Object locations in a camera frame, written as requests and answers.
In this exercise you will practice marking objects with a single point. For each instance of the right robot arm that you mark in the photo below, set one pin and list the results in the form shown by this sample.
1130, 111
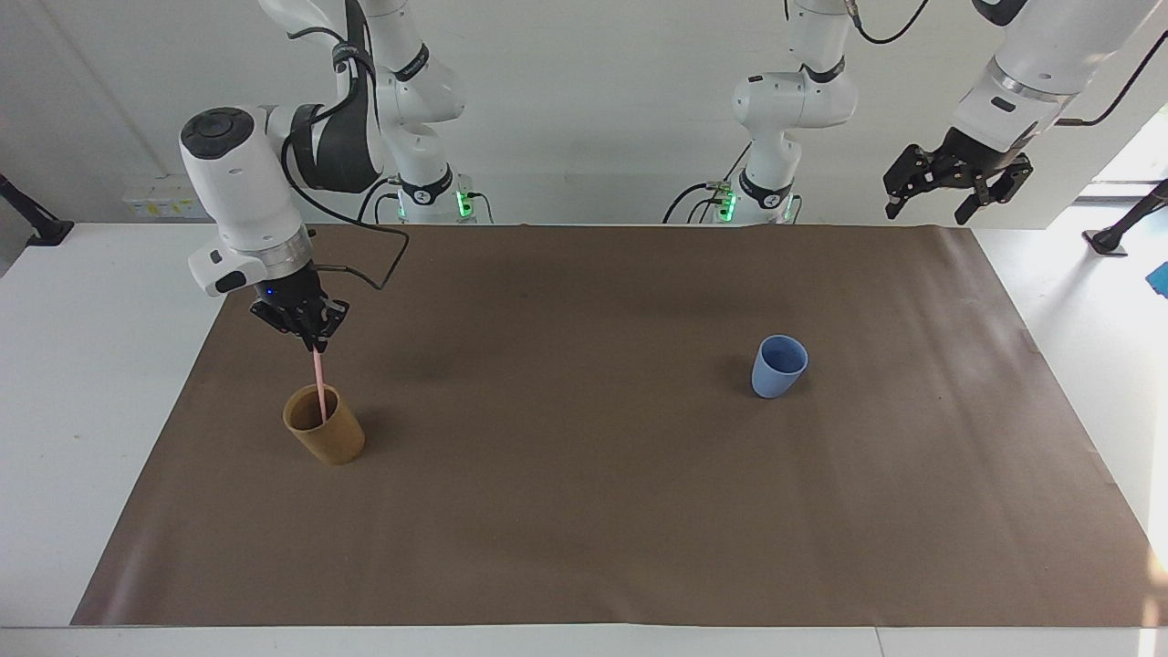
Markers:
242, 196

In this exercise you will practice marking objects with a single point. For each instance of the blue cup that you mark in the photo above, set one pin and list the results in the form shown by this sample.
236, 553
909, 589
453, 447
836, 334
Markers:
776, 379

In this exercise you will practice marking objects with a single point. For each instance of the white power strip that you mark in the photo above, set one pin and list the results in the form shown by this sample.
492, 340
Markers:
164, 199

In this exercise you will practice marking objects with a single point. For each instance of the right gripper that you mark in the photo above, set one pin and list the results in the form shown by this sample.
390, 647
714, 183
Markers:
288, 292

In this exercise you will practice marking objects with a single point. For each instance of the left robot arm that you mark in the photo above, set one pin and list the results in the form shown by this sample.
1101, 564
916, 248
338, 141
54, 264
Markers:
792, 100

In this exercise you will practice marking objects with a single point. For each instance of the blue object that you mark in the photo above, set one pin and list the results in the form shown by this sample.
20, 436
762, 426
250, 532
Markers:
1161, 279

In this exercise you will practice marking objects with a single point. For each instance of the pink chopstick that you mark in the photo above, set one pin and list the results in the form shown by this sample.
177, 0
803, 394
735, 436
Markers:
319, 383

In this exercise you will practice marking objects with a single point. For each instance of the brown cup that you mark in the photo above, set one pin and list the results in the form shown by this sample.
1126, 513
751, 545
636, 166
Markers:
334, 443

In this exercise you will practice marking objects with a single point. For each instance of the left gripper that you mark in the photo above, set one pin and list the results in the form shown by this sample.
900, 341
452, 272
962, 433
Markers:
975, 157

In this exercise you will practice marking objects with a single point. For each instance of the black stand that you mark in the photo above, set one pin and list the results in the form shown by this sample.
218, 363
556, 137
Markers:
36, 224
1127, 228

